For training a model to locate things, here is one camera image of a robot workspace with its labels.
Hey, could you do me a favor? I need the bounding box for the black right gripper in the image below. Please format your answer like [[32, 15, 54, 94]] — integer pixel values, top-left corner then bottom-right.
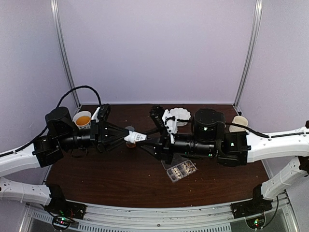
[[136, 126, 215, 165]]

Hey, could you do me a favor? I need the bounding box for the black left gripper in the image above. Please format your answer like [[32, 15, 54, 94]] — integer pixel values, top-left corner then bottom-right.
[[57, 118, 129, 153]]

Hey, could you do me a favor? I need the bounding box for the grey capped pill bottle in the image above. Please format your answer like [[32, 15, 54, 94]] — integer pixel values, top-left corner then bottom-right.
[[125, 126, 136, 148]]

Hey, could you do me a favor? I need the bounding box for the small white capped bottle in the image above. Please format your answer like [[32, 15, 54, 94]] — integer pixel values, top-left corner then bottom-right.
[[124, 130, 147, 144]]

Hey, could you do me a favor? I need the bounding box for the clear plastic pill organizer box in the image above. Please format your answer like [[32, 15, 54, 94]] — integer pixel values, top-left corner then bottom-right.
[[161, 159, 197, 183]]

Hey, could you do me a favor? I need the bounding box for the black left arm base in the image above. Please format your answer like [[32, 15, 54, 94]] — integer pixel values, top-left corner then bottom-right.
[[43, 184, 86, 231]]

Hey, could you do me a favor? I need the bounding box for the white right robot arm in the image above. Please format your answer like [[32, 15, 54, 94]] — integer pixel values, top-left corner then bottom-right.
[[137, 107, 309, 214]]

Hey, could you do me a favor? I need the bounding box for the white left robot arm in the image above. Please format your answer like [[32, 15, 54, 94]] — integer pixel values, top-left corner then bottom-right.
[[0, 105, 133, 215]]

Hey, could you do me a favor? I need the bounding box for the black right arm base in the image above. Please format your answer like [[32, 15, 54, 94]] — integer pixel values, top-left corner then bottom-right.
[[231, 184, 273, 219]]

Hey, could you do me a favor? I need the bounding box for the patterned mug with orange interior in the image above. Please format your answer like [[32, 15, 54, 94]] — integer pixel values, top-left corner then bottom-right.
[[73, 111, 92, 129]]

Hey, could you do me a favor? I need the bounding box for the white scalloped ceramic bowl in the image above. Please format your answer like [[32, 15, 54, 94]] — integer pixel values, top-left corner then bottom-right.
[[169, 108, 191, 127]]

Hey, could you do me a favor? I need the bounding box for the cream ribbed mug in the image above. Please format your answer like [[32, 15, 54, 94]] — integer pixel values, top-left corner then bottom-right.
[[229, 116, 249, 132]]

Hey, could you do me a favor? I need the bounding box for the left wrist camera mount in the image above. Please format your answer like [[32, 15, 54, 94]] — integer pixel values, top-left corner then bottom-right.
[[91, 104, 111, 123]]

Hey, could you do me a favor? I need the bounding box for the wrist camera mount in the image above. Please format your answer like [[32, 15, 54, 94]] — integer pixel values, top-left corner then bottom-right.
[[91, 104, 111, 123], [150, 105, 180, 144]]

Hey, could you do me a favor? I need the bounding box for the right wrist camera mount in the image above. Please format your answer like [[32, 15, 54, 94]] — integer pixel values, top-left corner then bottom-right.
[[150, 105, 180, 144]]

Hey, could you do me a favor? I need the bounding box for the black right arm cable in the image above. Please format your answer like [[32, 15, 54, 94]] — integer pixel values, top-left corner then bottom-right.
[[224, 122, 309, 140]]

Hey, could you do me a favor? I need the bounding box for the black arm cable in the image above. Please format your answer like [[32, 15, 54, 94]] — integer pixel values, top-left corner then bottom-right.
[[0, 85, 101, 158], [224, 122, 309, 140]]

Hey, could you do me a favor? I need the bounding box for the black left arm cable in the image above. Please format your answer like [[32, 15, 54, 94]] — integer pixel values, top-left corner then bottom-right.
[[0, 85, 101, 158]]

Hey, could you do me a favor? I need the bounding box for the aluminium front rail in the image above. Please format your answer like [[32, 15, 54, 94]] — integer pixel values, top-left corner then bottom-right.
[[17, 192, 300, 232]]

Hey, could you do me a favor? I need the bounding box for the left aluminium frame post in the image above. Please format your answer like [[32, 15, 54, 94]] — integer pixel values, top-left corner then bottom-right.
[[50, 0, 82, 109]]

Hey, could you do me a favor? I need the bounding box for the aluminium frame post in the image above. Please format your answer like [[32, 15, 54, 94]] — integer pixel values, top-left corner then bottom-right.
[[233, 0, 263, 111], [50, 0, 82, 109]]

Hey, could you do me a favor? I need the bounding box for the right aluminium frame post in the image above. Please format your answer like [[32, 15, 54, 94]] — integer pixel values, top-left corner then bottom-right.
[[233, 0, 263, 111]]

